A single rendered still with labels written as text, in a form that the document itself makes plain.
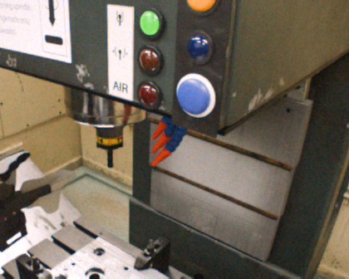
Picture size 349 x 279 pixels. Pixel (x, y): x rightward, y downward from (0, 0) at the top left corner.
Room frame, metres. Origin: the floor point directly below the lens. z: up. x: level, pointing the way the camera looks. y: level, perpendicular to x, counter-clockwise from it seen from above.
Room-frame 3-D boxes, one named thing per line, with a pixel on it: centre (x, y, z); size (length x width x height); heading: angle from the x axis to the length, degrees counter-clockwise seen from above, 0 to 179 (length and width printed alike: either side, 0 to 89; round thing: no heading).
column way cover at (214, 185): (0.99, -0.25, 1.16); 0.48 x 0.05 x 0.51; 50
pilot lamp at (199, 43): (0.30, -0.05, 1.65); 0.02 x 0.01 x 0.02; 50
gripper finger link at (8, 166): (0.52, 0.19, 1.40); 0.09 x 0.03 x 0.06; 168
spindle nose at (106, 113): (0.65, 0.04, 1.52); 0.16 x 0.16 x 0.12
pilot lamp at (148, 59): (0.33, -0.02, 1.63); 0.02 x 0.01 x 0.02; 50
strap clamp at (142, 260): (0.78, -0.06, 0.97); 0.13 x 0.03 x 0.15; 140
